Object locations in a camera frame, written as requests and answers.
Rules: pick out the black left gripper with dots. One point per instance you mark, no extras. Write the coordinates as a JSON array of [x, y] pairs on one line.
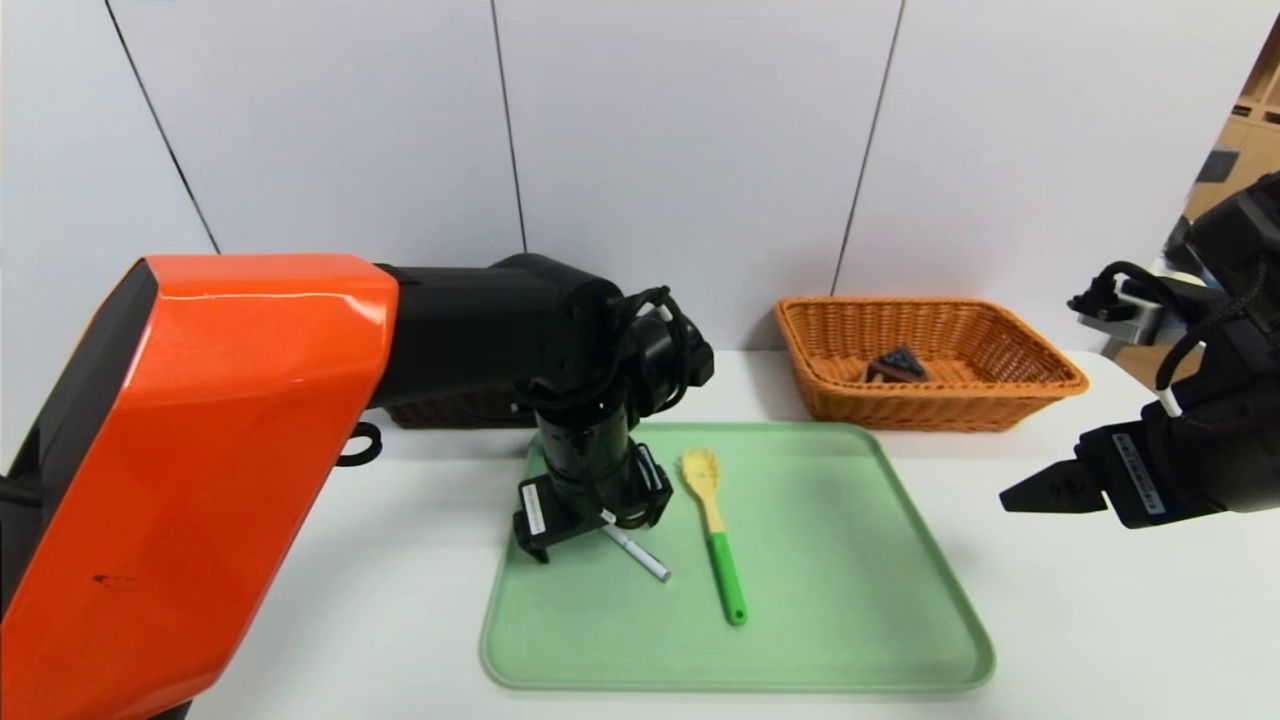
[[541, 511]]

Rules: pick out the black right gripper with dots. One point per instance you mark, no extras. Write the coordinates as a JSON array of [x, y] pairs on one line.
[[1132, 478]]

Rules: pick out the white pen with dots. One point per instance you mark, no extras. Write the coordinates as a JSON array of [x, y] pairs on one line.
[[640, 552]]

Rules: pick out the chocolate blueberry cake slice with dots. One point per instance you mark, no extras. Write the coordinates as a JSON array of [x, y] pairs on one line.
[[897, 366]]

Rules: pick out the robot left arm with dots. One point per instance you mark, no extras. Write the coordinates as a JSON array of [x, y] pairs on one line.
[[250, 450]]

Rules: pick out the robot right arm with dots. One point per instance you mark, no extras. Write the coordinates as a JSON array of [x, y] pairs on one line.
[[1250, 230]]

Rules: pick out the orange wicker basket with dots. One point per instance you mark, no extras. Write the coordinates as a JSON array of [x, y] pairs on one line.
[[930, 405]]

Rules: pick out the dark brown wicker basket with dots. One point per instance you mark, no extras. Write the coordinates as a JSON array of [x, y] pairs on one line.
[[460, 410]]

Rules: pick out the light green plastic tray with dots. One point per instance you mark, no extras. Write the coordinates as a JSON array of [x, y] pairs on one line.
[[850, 600]]

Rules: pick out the wooden shelf cabinet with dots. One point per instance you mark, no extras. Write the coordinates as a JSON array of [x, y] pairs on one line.
[[1250, 130]]

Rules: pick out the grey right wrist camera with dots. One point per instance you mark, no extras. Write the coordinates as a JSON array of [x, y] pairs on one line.
[[1140, 315]]

